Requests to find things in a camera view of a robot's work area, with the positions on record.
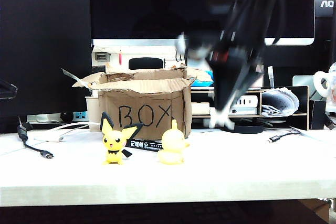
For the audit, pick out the black marker pen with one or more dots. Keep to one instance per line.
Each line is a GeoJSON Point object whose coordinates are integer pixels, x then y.
{"type": "Point", "coordinates": [143, 145]}

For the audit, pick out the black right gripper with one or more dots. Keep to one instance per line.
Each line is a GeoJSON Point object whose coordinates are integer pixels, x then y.
{"type": "Point", "coordinates": [236, 58]}

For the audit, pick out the silver metal stand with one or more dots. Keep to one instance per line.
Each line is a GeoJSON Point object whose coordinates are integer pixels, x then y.
{"type": "Point", "coordinates": [302, 81]}

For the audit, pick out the black office chair back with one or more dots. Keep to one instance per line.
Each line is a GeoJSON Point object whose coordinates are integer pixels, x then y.
{"type": "Point", "coordinates": [145, 64]}

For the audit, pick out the small beige box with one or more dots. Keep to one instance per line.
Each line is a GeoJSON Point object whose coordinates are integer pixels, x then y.
{"type": "Point", "coordinates": [200, 108]}

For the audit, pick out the small black box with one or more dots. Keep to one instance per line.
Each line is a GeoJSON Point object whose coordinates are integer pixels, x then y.
{"type": "Point", "coordinates": [317, 115]}

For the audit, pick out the yellow black-eared Pichu doll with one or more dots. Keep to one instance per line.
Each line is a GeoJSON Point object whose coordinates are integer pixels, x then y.
{"type": "Point", "coordinates": [114, 140]}

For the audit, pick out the black flat monitor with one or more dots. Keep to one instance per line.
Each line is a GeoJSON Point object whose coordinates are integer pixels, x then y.
{"type": "Point", "coordinates": [44, 51]}

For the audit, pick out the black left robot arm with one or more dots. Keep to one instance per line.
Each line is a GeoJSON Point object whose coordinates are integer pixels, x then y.
{"type": "Point", "coordinates": [6, 89]}

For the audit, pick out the black round plug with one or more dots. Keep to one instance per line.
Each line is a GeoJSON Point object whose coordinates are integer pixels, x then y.
{"type": "Point", "coordinates": [66, 116]}

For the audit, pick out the blue plastic package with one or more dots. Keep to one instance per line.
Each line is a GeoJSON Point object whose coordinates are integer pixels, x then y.
{"type": "Point", "coordinates": [203, 81]}

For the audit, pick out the black round disc base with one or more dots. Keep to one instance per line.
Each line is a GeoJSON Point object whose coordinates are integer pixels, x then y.
{"type": "Point", "coordinates": [248, 128]}

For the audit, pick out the white tape roll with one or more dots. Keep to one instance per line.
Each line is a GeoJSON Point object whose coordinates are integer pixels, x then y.
{"type": "Point", "coordinates": [319, 83]}

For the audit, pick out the wooden black desk shelf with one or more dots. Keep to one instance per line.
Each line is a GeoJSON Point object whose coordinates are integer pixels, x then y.
{"type": "Point", "coordinates": [304, 108]}

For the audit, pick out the silver-bezel large computer monitor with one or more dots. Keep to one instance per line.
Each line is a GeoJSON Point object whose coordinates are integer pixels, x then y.
{"type": "Point", "coordinates": [147, 6]}

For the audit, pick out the yellow duck doll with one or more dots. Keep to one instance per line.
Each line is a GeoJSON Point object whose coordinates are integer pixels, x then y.
{"type": "Point", "coordinates": [170, 142]}

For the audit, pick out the pink white tissue pack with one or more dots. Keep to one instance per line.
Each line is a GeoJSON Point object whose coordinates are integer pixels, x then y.
{"type": "Point", "coordinates": [260, 73]}

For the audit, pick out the white power strip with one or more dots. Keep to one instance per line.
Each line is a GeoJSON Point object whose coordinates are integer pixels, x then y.
{"type": "Point", "coordinates": [50, 117]}

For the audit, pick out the white paper sheet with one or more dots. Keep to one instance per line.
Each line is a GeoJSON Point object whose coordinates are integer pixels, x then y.
{"type": "Point", "coordinates": [320, 140]}

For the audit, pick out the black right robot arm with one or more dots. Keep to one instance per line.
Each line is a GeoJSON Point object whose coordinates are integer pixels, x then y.
{"type": "Point", "coordinates": [246, 1]}

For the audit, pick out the black monitor behind shelf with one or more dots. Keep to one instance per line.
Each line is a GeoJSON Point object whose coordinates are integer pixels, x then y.
{"type": "Point", "coordinates": [288, 56]}

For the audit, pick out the black AOC monitor box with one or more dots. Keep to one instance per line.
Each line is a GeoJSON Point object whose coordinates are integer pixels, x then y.
{"type": "Point", "coordinates": [325, 6]}

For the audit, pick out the flat white Apple box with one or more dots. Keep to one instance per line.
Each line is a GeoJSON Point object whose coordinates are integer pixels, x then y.
{"type": "Point", "coordinates": [245, 111]}

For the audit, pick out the cardboard box marked BOX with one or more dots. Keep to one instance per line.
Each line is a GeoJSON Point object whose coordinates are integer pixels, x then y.
{"type": "Point", "coordinates": [147, 103]}

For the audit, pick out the rolled stack of papers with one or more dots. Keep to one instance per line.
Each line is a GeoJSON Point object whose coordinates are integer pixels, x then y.
{"type": "Point", "coordinates": [281, 103]}

